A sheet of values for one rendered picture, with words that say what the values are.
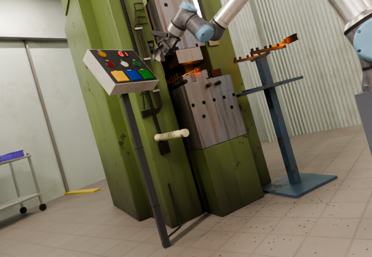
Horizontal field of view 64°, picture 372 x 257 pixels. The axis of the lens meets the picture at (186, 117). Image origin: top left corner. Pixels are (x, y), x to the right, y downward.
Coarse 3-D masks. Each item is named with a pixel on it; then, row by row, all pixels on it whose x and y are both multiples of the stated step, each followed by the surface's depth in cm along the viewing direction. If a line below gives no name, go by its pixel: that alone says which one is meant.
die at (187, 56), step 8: (192, 48) 208; (168, 56) 213; (176, 56) 203; (184, 56) 204; (192, 56) 207; (200, 56) 210; (168, 64) 216; (176, 64) 205; (184, 64) 211; (168, 72) 224
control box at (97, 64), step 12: (84, 60) 162; (96, 60) 156; (108, 60) 162; (120, 60) 169; (132, 60) 176; (96, 72) 158; (108, 72) 155; (108, 84) 153; (120, 84) 153; (132, 84) 161; (144, 84) 169; (156, 84) 178
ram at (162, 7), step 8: (152, 0) 202; (160, 0) 201; (168, 0) 204; (176, 0) 207; (184, 0) 210; (192, 0) 213; (152, 8) 205; (160, 8) 200; (168, 8) 203; (176, 8) 206; (152, 16) 208; (160, 16) 200; (168, 16) 203; (152, 24) 211; (160, 24) 201; (184, 32) 207; (184, 40) 206; (192, 40) 208; (184, 48) 205; (200, 48) 218
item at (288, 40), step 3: (291, 36) 202; (294, 36) 199; (285, 39) 205; (288, 39) 205; (291, 39) 202; (294, 39) 200; (297, 39) 199; (282, 42) 209; (285, 42) 206; (288, 42) 205; (291, 42) 204; (273, 45) 217; (276, 45) 215; (258, 54) 234
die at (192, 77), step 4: (192, 72) 208; (200, 72) 208; (204, 72) 210; (184, 76) 202; (188, 76) 204; (192, 76) 205; (196, 76) 206; (200, 76) 208; (204, 76) 209; (176, 80) 211; (180, 80) 206; (188, 80) 203; (192, 80) 204; (196, 80) 206; (200, 80) 207; (168, 84) 224; (172, 84) 218
